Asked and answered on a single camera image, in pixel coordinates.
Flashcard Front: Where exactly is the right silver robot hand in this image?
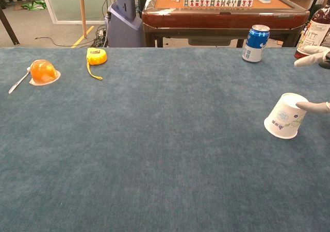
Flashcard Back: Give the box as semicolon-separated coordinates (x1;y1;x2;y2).
294;45;330;115

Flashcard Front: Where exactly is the white floral paper cup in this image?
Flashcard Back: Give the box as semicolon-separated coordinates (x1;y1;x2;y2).
263;92;309;140

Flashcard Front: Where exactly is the orange jelly cup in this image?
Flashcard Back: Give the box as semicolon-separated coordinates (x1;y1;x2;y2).
28;59;61;87

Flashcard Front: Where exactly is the dark red drink bottle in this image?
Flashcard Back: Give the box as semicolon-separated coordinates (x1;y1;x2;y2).
294;5;330;60

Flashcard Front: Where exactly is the blue white soda can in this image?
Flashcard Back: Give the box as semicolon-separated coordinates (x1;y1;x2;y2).
241;24;271;63

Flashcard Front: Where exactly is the brown mahjong table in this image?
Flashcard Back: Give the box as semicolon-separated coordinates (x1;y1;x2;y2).
141;0;310;48

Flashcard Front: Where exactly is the face-up mahjong tile row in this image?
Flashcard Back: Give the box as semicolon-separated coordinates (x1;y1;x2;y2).
183;0;254;8

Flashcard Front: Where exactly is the blue felt table cloth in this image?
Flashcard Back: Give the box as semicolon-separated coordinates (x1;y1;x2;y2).
0;47;330;232

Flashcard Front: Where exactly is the yellow tape measure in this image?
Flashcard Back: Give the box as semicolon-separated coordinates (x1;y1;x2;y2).
86;47;108;81

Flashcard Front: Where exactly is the wooden pole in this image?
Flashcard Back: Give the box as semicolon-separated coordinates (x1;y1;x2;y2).
78;0;88;39

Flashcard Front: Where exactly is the green bag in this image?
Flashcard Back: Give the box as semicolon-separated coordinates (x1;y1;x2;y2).
20;0;47;11

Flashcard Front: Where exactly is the clear plastic spoon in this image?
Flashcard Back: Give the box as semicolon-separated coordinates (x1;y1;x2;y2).
8;67;31;94

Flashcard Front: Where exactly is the black slanted table leg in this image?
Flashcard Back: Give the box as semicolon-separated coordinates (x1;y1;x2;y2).
0;6;21;46

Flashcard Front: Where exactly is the purple grey robot pedestal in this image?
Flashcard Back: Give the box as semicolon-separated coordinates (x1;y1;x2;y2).
106;0;145;48

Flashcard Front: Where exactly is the power strip cable bundle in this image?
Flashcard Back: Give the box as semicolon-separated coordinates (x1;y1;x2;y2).
87;25;109;48

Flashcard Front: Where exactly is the black floor cable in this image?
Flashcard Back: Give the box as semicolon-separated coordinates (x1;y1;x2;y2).
35;37;91;48

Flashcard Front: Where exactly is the white glass door frame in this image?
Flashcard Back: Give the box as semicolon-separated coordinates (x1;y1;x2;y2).
38;0;110;25

